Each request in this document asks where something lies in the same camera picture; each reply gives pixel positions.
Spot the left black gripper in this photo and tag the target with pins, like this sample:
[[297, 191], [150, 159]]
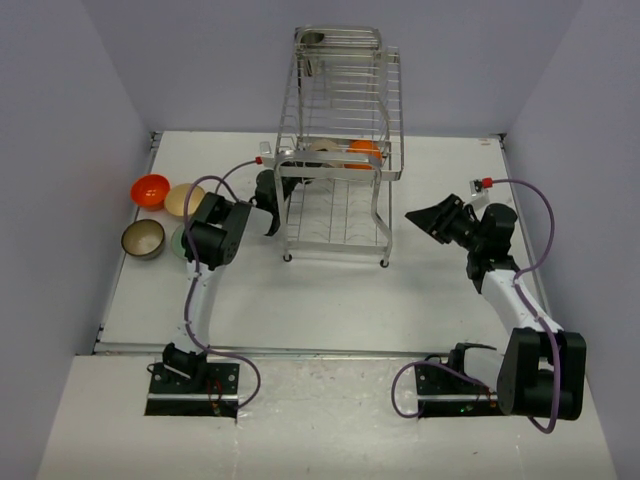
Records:
[[305, 180]]

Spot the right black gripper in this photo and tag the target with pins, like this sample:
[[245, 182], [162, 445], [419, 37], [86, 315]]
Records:
[[437, 220]]

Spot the orange bowl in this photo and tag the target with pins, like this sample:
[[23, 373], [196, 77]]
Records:
[[367, 154], [150, 191]]

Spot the cream beige bowl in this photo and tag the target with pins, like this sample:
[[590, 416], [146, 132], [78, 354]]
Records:
[[183, 201]]

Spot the green bowl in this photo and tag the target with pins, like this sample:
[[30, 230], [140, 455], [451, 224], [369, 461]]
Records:
[[176, 244]]

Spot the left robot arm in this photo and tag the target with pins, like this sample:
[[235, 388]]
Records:
[[214, 227]]

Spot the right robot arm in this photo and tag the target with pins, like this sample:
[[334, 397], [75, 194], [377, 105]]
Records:
[[540, 374]]

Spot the metal two-tier dish rack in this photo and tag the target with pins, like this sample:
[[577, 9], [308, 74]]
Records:
[[340, 145]]

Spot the metal utensil cup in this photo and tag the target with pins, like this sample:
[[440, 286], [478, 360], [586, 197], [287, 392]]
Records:
[[309, 43]]

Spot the orange bowl on table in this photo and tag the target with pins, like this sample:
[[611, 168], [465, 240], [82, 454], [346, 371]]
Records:
[[150, 191]]

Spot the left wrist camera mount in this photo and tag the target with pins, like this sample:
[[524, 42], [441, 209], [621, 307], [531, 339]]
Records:
[[265, 156]]

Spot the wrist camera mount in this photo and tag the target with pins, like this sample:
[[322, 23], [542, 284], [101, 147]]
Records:
[[265, 156], [479, 189]]

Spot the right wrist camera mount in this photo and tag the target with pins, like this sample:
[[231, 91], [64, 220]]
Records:
[[479, 189]]

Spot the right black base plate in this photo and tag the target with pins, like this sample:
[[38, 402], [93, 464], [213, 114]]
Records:
[[444, 395]]

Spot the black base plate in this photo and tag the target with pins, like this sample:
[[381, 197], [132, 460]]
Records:
[[444, 395], [212, 394]]

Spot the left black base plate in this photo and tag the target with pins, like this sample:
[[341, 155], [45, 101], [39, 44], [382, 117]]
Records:
[[212, 394]]

